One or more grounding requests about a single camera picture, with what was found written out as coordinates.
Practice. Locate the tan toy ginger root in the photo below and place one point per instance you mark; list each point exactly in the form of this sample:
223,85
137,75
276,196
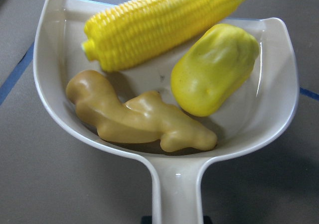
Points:
143,119

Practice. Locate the yellow toy potato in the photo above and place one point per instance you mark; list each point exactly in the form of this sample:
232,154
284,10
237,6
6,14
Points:
213,69

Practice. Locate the yellow toy corn cob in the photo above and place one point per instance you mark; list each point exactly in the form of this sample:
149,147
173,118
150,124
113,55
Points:
133,32

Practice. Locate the beige plastic dustpan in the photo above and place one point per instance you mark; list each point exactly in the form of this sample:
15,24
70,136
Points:
258,113

